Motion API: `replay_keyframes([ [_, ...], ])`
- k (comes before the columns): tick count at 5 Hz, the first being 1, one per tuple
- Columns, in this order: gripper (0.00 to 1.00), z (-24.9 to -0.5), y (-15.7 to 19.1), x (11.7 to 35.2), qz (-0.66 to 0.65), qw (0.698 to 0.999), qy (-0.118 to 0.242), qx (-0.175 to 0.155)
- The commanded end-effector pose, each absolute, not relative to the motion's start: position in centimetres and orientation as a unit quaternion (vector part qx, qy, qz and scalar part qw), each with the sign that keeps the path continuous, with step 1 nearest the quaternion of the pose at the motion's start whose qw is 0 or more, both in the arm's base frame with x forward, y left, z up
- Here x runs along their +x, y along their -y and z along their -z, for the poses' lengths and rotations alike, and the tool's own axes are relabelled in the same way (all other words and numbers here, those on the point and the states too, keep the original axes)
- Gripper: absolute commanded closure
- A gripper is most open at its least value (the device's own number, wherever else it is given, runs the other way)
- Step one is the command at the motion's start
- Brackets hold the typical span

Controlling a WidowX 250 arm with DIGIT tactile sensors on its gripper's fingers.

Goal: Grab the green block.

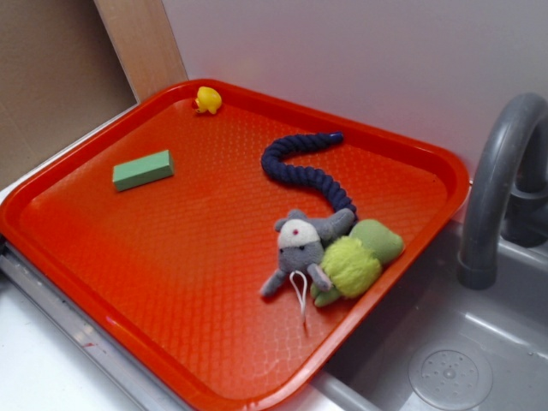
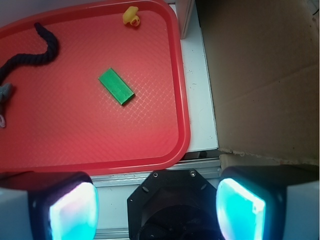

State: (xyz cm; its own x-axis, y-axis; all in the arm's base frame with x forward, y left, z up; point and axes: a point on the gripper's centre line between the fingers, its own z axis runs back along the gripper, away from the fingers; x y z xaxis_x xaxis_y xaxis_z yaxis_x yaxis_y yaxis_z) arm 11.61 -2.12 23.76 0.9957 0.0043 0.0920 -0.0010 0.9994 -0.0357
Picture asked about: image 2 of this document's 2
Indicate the green rectangular block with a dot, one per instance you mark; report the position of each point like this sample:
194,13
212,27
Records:
116,86

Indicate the brown cardboard box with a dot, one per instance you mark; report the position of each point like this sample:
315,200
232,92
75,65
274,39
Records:
263,59

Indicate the yellow rubber duck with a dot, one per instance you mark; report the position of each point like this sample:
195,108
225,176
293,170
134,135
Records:
130,16

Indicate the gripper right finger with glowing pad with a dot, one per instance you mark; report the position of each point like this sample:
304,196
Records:
269,202

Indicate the grey plush toy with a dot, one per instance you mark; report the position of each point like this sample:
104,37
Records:
5,94

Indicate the red plastic tray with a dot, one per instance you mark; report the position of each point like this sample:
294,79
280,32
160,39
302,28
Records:
61,118

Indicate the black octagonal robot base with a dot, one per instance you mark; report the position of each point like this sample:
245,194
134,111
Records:
173,205

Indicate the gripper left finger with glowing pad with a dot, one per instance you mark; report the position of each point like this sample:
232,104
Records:
48,206

